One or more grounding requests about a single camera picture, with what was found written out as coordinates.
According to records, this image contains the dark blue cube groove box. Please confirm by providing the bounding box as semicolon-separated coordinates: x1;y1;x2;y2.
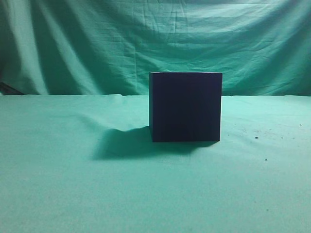
149;72;223;142

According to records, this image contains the green cloth backdrop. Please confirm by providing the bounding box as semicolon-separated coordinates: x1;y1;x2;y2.
0;0;311;96

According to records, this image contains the green table cloth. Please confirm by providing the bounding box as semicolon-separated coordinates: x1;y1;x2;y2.
0;95;311;233

